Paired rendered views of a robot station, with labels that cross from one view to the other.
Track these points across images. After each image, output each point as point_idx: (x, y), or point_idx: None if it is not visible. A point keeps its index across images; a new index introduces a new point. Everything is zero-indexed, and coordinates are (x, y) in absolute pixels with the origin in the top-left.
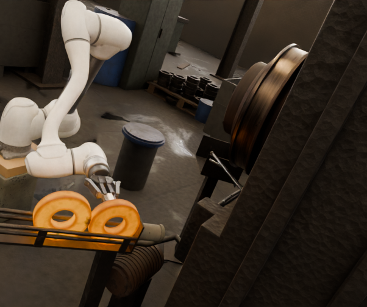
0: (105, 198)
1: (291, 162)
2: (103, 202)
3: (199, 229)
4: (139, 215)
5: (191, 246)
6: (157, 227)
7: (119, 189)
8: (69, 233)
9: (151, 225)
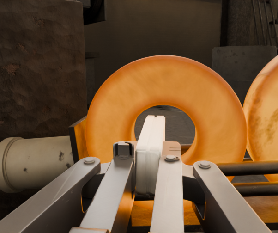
0: (175, 148)
1: None
2: (216, 73)
3: (82, 12)
4: (75, 122)
5: (84, 47)
6: (28, 138)
7: (46, 186)
8: None
9: (44, 138)
